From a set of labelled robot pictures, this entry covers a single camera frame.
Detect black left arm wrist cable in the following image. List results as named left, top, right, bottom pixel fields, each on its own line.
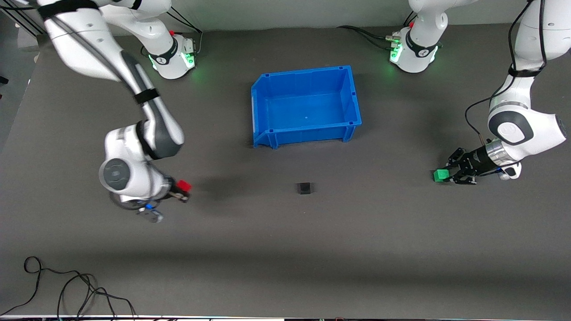
left=464, top=0, right=547, bottom=148

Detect blue plastic storage bin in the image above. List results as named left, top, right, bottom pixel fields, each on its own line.
left=251, top=66, right=362, bottom=149

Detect black arm base cables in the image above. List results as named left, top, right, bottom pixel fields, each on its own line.
left=166, top=8, right=204, bottom=58
left=337, top=11, right=418, bottom=50

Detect black left arm base cables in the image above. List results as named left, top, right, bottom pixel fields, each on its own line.
left=337, top=11, right=418, bottom=50

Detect black right arm base cables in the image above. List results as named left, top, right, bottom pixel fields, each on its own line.
left=166, top=8, right=204, bottom=58

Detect thin black loose cable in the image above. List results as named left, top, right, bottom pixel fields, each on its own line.
left=0, top=256, right=137, bottom=321

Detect black right arm wrist cable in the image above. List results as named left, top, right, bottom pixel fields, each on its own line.
left=0, top=0, right=134, bottom=92

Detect black arm wrist cable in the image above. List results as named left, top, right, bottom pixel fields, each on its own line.
left=464, top=0, right=547, bottom=148
left=0, top=0, right=134, bottom=92

